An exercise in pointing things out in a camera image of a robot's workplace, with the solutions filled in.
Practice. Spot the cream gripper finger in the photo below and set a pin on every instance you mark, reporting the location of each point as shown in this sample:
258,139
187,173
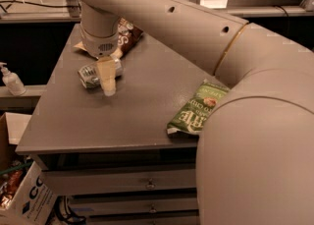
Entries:
106,71
118,53

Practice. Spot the green kettle chip bag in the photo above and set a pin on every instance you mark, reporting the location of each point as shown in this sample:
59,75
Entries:
192,116

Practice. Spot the white pump dispenser bottle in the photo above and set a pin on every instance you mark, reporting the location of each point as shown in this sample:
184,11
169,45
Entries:
12,81

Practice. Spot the metal frame rail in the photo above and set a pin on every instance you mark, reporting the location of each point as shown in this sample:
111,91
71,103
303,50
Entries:
73,15

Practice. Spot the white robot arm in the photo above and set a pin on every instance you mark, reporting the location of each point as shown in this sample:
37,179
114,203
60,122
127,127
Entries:
255,155

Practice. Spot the grey drawer cabinet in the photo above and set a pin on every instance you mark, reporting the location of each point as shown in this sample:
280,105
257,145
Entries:
111,156

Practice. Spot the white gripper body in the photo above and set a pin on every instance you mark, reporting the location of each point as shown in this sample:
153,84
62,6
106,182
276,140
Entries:
99,47

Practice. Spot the white cardboard box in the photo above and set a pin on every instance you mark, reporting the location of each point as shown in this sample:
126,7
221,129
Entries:
25,199

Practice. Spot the brown snack chip bag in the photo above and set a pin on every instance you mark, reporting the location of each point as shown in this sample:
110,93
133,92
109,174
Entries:
129,35

